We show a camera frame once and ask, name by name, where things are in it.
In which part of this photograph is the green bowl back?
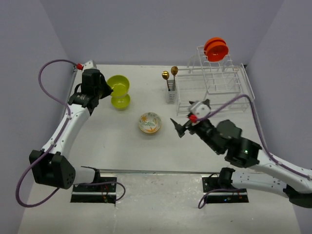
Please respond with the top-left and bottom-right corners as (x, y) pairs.
(107, 75), (130, 98)

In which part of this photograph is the green bowl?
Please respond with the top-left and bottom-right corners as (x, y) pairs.
(107, 75), (130, 98)
(111, 94), (131, 110)

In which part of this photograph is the green bowl front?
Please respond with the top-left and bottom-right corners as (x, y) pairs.
(111, 94), (131, 110)

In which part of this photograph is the floral white bowl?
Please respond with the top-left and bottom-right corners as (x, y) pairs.
(138, 112), (162, 131)

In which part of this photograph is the orange bowl front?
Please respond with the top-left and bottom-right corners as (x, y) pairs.
(205, 41), (229, 62)

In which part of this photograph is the orange bowl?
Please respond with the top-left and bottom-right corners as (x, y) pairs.
(205, 41), (229, 62)
(204, 37), (226, 50)

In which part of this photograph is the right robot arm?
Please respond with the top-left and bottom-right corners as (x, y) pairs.
(173, 99), (312, 209)

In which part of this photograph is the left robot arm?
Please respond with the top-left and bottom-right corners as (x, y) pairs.
(29, 68), (113, 189)

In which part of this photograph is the gold spoon right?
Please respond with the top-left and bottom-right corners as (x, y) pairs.
(171, 66), (178, 91)

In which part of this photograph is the gold spoon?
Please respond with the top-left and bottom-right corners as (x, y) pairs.
(171, 66), (178, 91)
(161, 71), (170, 91)

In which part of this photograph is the gold spoon left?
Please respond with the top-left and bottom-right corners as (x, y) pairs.
(161, 71), (170, 91)

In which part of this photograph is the orange bowl back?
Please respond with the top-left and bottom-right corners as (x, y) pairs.
(204, 37), (226, 50)

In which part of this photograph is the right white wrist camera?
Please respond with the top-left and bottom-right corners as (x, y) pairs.
(188, 106), (211, 123)

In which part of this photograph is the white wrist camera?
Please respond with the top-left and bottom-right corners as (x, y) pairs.
(82, 60), (97, 71)
(188, 106), (211, 123)

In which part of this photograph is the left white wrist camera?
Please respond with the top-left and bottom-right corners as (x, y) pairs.
(82, 60), (97, 71)

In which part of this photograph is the white wire dish rack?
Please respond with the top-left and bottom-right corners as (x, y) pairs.
(175, 46), (254, 115)

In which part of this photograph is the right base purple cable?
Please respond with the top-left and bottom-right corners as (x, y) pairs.
(197, 187), (244, 210)

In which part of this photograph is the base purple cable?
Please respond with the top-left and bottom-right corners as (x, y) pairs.
(75, 181), (126, 202)
(197, 187), (244, 210)

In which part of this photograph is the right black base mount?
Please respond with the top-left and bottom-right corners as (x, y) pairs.
(201, 174), (249, 205)

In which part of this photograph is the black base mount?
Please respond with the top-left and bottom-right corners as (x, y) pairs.
(70, 176), (117, 204)
(201, 174), (249, 205)

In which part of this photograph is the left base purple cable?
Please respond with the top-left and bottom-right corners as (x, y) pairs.
(75, 181), (126, 202)

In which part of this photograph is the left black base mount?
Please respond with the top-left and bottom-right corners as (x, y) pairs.
(70, 176), (117, 204)

